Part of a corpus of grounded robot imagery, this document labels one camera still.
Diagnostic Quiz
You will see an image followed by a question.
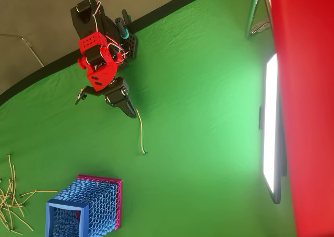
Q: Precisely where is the single beige stick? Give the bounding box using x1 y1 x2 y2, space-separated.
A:
136 109 149 156

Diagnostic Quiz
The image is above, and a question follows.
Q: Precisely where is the blue and pink lattice basket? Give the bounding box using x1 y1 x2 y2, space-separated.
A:
44 174 123 237

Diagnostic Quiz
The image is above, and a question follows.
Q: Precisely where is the green cloth with black border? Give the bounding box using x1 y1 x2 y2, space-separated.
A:
0 0 297 237

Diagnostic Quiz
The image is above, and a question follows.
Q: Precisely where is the bright LED light panel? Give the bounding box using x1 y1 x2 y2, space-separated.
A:
258 53 288 205

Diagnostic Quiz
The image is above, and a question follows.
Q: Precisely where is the red fabric curtain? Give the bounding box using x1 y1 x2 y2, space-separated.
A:
267 0 334 237

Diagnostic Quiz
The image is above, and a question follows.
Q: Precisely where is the wrist camera board with bracket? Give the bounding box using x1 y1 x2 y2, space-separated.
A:
75 85 105 105

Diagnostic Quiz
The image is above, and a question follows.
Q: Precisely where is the black clamp with teal ring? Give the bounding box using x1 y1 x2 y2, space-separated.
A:
114 9 138 60

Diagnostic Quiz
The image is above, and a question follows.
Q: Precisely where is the thin grey cable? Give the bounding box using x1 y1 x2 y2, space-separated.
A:
0 33 45 67

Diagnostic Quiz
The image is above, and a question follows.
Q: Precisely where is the silver metal stand frame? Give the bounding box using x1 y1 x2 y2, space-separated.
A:
244 0 273 40

